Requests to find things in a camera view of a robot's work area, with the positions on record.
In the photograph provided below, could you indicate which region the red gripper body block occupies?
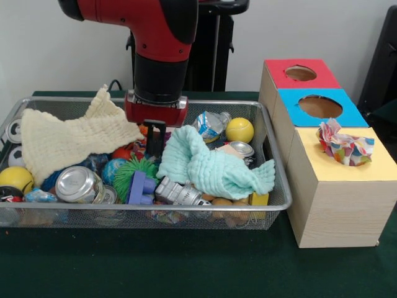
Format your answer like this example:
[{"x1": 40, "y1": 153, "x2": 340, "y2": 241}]
[{"x1": 123, "y1": 91, "x2": 189, "y2": 129}]

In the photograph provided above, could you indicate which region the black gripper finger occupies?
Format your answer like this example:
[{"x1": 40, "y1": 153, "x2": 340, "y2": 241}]
[
  {"x1": 154, "y1": 120, "x2": 167, "y2": 155},
  {"x1": 144, "y1": 119, "x2": 156, "y2": 156}
]

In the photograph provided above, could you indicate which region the shallow clear mesh bin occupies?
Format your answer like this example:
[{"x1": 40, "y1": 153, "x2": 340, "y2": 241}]
[{"x1": 0, "y1": 96, "x2": 293, "y2": 231}]

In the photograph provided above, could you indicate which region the wooden box with three holes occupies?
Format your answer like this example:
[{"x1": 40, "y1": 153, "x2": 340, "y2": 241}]
[{"x1": 259, "y1": 58, "x2": 397, "y2": 249}]

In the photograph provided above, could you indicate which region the green spiky rubber ball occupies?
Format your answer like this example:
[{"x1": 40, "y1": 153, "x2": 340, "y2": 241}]
[{"x1": 112, "y1": 156, "x2": 161, "y2": 204}]

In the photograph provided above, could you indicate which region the blue globe ball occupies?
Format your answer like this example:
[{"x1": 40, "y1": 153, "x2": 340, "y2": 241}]
[{"x1": 101, "y1": 157, "x2": 130, "y2": 186}]

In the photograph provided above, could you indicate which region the purple plastic toy block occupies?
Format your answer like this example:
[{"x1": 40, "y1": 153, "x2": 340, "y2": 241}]
[{"x1": 126, "y1": 170, "x2": 157, "y2": 205}]

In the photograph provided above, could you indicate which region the silver toy robot figure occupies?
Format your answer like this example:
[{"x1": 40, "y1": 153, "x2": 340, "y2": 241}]
[{"x1": 154, "y1": 176, "x2": 213, "y2": 207}]

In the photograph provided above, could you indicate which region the mint green muslin cloth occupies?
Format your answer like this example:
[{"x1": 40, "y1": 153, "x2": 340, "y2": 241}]
[{"x1": 156, "y1": 125, "x2": 276, "y2": 201}]

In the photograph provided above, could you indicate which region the cream muslin cloth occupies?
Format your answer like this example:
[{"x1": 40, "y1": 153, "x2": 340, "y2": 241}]
[{"x1": 20, "y1": 83, "x2": 146, "y2": 187}]

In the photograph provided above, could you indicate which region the yellow tennis ball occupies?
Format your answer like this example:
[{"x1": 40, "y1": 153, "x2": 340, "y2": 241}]
[{"x1": 225, "y1": 117, "x2": 254, "y2": 144}]

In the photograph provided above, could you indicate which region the silver metal can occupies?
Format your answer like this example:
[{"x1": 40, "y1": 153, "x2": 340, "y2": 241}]
[{"x1": 55, "y1": 166, "x2": 105, "y2": 204}]

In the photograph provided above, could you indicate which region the yellow smiley ball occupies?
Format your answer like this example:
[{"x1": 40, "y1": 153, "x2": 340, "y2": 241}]
[{"x1": 0, "y1": 166, "x2": 34, "y2": 195}]

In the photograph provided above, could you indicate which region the dark green neighbour table cloth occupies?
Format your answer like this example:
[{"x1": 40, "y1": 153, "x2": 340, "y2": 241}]
[{"x1": 370, "y1": 98, "x2": 397, "y2": 131}]

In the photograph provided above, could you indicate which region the black stand bar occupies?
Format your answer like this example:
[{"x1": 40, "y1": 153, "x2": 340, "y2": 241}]
[{"x1": 358, "y1": 5, "x2": 397, "y2": 109}]

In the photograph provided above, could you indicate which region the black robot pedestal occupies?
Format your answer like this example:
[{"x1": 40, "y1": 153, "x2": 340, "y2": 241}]
[{"x1": 125, "y1": 0, "x2": 251, "y2": 93}]

